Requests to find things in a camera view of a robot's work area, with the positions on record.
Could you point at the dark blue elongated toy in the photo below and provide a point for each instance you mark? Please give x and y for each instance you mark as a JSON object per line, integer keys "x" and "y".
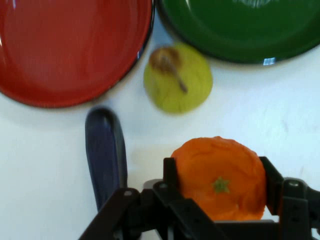
{"x": 105, "y": 155}

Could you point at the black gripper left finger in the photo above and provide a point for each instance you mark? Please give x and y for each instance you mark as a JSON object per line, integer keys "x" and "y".
{"x": 140, "y": 215}

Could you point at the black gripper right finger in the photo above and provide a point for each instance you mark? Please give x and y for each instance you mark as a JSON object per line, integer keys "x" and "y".
{"x": 297, "y": 207}

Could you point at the red plate with dark rim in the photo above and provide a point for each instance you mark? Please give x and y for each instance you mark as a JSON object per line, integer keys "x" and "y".
{"x": 67, "y": 50}

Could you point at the yellow-green toy pear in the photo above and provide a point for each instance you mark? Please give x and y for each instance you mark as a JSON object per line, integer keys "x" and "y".
{"x": 190, "y": 90}

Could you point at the orange toy fruit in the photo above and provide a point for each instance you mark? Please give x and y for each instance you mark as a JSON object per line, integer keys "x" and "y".
{"x": 220, "y": 165}

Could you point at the green plate with dark rim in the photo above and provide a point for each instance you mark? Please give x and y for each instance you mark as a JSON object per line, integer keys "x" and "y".
{"x": 240, "y": 27}

